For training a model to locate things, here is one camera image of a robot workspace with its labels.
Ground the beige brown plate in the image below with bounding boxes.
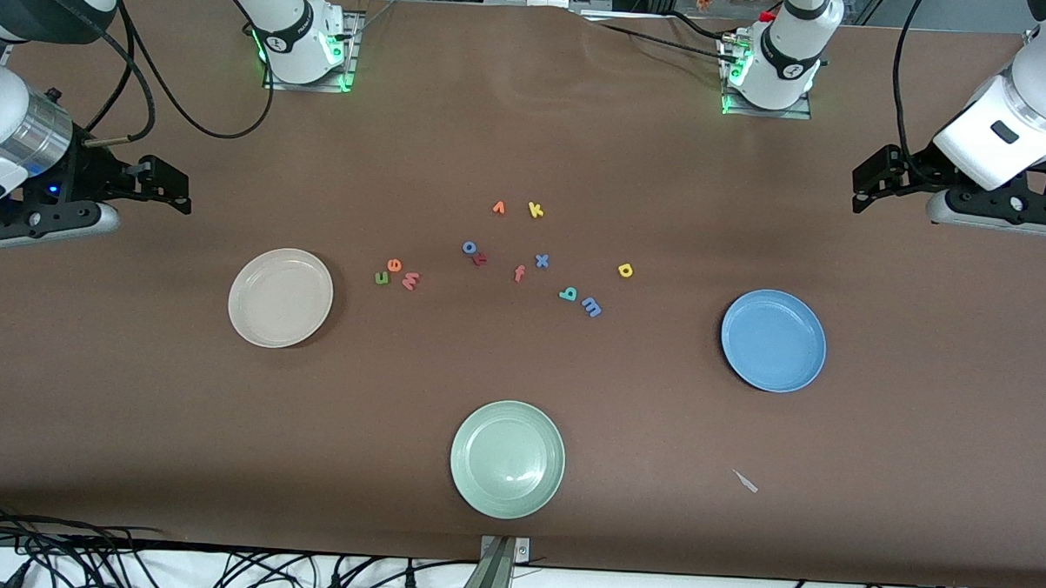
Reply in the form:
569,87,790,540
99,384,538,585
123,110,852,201
226,246,336,351

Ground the blue plate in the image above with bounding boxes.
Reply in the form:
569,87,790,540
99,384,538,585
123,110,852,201
718,288,829,395

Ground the brown table cover sheet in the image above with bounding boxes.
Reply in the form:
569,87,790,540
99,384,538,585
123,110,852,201
0,0,1046,588

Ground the pale green plate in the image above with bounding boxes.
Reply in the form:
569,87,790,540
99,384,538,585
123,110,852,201
447,398,568,523

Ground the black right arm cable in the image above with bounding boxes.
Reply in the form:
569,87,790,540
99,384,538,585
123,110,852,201
84,0,279,156

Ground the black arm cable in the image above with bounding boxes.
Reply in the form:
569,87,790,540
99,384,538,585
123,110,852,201
889,0,928,161
84,0,279,156

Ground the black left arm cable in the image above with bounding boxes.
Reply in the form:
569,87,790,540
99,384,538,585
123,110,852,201
889,0,928,161

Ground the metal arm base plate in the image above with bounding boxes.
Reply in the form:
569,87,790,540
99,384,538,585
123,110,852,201
263,6,362,93
719,36,816,120

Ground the black cable on table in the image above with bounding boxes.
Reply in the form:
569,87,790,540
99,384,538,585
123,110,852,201
594,20,742,63
663,10,738,45

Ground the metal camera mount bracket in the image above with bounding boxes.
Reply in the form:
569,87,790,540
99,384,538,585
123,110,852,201
456,534,533,588

